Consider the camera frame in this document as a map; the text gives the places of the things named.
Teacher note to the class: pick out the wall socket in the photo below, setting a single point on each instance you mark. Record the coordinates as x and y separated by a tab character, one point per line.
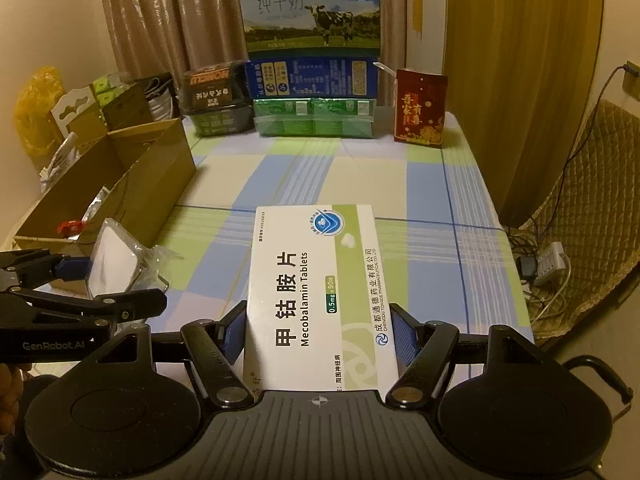
631	77

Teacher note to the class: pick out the beige curtain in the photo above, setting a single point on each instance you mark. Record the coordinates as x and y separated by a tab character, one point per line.
165	15

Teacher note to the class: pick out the stack of light green boxes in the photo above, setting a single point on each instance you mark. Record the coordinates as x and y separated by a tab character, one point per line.
107	87

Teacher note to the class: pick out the brown cardboard storage box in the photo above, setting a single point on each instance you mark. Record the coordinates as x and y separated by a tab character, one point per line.
130	107

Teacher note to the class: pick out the black power adapter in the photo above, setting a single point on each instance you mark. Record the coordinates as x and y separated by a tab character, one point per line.
526	266

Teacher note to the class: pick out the golden curtain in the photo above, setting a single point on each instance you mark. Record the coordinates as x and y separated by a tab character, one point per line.
520	85

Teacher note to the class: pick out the black white striped bag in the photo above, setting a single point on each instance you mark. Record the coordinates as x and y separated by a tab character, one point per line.
160	97

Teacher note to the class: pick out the quilted chair cover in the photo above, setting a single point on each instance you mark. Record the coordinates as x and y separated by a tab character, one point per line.
595	200

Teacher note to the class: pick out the silver foil pouch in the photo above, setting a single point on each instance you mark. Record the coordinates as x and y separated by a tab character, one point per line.
97	207

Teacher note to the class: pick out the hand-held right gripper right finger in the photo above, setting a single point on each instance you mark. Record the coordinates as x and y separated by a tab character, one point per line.
407	340

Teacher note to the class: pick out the red candy packet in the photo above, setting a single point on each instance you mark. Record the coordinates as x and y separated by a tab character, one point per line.
69	228

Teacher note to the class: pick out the yellow plastic bag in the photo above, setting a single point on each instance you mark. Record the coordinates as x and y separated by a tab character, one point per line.
37	110

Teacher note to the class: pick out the red gift box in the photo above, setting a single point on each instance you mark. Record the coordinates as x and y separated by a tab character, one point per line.
420	107

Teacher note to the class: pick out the crumpled white plastic bag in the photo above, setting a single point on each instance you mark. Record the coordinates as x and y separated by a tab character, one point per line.
60	160

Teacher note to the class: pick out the white sachet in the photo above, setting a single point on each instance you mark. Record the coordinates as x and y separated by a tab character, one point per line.
112	260

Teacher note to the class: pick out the white power strip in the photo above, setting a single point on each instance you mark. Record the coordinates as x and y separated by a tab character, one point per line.
552	260

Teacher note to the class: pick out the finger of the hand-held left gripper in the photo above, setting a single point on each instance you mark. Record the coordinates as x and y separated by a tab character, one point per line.
135	302
72	267

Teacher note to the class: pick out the green carton pack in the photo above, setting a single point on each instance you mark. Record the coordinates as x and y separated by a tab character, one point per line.
312	117

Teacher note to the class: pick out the black tissue package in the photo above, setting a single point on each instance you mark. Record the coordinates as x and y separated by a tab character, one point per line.
212	87

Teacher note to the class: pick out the dark green pack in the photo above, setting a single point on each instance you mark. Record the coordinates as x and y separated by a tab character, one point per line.
220	122

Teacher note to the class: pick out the blue carton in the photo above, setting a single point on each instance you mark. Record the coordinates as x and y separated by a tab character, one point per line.
310	77

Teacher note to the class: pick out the person's left hand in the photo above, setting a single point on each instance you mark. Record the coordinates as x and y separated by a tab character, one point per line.
10	395

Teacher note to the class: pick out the white cardboard hanger piece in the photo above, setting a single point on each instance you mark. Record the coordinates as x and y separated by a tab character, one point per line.
75	110

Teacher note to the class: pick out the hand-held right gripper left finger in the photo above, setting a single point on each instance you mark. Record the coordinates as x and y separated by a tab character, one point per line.
232	340

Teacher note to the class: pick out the checkered cloth covered desktop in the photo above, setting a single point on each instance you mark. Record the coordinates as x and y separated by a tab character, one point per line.
310	170

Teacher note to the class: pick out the black tubular frame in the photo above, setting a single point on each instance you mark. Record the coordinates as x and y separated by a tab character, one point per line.
609	372

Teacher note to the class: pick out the white medicine box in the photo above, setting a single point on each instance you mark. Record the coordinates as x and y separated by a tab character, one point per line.
310	280

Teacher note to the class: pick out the cow print milk carton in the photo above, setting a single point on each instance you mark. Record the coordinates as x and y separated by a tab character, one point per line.
310	15

